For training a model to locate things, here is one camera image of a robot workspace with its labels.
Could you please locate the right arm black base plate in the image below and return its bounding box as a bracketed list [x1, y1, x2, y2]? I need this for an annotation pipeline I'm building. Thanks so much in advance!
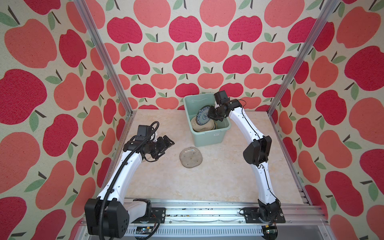
[239, 208, 286, 224]

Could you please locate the grey clear glass plate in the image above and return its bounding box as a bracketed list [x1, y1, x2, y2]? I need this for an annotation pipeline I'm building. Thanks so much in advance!
[179, 147, 203, 169]

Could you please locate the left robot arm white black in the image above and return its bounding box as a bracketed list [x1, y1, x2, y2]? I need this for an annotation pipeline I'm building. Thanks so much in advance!
[85, 121, 175, 240]

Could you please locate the right aluminium frame post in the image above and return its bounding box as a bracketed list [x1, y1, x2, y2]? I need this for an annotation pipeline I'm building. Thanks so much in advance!
[266, 0, 342, 116]

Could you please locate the cream plate with plant motif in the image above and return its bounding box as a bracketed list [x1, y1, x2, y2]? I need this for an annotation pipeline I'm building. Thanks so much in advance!
[191, 117, 216, 133]

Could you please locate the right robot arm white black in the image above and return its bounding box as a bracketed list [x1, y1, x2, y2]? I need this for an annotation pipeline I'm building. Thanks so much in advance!
[208, 91, 281, 223]

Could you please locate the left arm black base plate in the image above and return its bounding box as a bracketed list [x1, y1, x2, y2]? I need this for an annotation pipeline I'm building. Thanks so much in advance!
[133, 208, 166, 224]

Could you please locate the aluminium frame post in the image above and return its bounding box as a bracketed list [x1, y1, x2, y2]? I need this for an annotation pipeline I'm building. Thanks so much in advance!
[73, 0, 134, 117]
[266, 0, 342, 116]

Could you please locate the light green plastic bin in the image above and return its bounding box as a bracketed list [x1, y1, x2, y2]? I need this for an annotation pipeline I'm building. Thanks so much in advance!
[184, 93, 231, 147]

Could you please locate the black corrugated cable conduit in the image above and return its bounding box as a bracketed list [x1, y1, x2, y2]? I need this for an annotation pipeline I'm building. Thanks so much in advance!
[97, 120, 160, 240]

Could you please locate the front aluminium rail base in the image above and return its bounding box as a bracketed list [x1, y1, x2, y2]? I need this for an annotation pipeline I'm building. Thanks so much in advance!
[73, 197, 335, 240]

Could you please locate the blue white patterned plate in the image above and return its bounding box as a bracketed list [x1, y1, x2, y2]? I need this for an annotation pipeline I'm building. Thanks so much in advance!
[196, 105, 211, 126]

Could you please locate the left aluminium frame post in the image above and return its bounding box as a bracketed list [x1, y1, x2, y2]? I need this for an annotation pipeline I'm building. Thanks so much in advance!
[73, 0, 134, 117]

